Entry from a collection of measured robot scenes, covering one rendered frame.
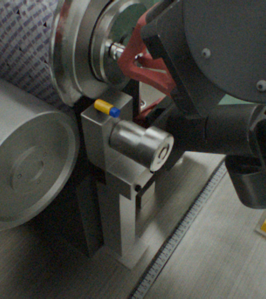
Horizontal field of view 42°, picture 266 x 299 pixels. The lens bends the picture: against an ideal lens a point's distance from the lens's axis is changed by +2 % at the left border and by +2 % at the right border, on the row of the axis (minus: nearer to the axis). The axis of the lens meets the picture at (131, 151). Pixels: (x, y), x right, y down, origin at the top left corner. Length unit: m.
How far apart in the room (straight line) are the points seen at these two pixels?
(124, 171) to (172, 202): 0.27
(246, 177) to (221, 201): 0.24
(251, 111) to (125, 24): 0.15
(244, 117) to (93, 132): 0.15
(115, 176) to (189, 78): 0.18
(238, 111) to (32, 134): 0.21
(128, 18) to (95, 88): 0.07
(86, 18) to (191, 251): 0.41
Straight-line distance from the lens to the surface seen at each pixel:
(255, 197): 0.43
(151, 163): 0.31
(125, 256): 0.56
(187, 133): 0.40
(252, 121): 0.37
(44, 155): 0.33
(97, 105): 0.29
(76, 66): 0.30
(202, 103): 0.21
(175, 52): 0.20
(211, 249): 0.59
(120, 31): 0.31
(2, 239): 0.62
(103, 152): 0.34
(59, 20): 0.28
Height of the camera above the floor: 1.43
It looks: 50 degrees down
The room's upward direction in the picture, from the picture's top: straight up
